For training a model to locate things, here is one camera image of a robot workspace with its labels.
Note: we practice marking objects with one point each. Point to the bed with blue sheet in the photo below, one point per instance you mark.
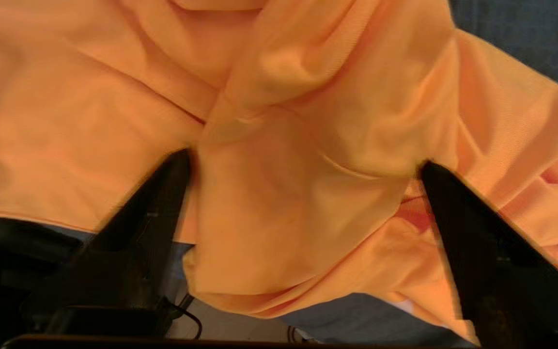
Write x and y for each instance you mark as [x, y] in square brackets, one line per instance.
[540, 34]

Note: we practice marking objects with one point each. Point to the yellow polo shirt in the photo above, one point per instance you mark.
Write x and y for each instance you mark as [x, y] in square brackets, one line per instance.
[284, 97]

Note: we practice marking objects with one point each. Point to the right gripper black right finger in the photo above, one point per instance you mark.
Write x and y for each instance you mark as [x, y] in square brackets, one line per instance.
[506, 281]

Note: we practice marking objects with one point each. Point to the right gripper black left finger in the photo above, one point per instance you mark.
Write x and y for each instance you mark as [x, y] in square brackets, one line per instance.
[129, 261]

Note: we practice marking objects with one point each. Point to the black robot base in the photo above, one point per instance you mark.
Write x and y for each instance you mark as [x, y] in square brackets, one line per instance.
[3, 266]

